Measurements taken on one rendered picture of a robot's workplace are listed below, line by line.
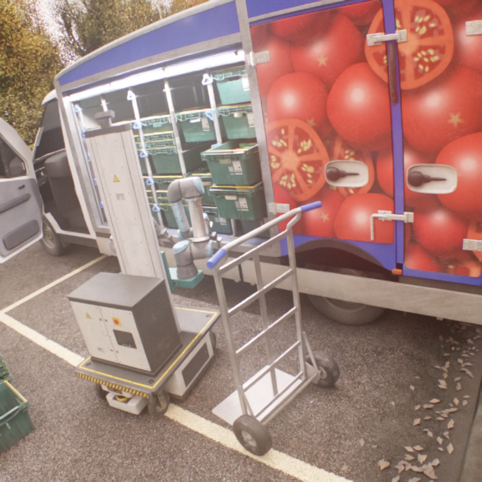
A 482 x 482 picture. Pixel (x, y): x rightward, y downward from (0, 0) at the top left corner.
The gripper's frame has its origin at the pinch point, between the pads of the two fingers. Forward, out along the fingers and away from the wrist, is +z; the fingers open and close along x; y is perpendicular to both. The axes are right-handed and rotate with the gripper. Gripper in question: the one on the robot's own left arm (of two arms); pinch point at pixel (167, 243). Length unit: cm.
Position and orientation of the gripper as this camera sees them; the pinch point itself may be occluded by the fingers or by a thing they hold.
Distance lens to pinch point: 331.9
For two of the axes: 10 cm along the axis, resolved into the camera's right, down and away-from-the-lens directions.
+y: 3.9, -7.4, 5.5
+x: -8.0, 0.3, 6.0
